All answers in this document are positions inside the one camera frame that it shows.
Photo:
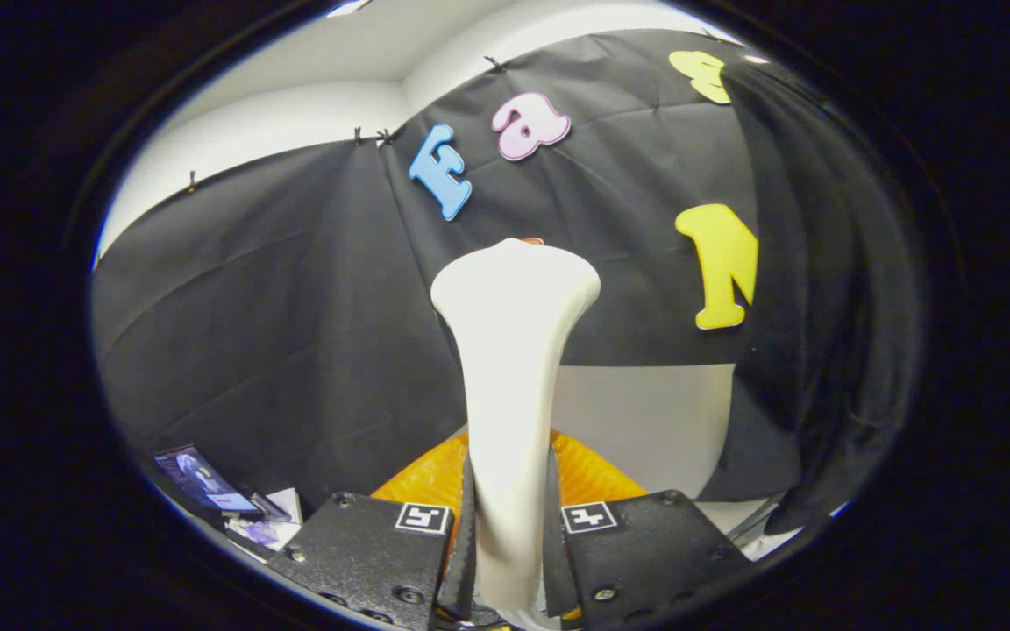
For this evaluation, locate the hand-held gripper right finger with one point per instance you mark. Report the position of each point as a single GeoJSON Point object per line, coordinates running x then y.
{"type": "Point", "coordinates": [645, 552]}

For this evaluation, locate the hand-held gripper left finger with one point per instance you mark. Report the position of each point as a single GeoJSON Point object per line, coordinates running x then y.
{"type": "Point", "coordinates": [365, 552]}

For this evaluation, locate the white garment steamer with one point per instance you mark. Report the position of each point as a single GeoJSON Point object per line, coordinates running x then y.
{"type": "Point", "coordinates": [509, 350]}

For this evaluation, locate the black suit jacket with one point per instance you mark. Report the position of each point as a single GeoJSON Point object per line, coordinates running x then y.
{"type": "Point", "coordinates": [829, 307]}

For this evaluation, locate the white paper sheets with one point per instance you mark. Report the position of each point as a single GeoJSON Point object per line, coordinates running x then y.
{"type": "Point", "coordinates": [281, 530]}

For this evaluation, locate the black backdrop cloth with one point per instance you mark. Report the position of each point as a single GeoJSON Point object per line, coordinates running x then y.
{"type": "Point", "coordinates": [295, 307]}

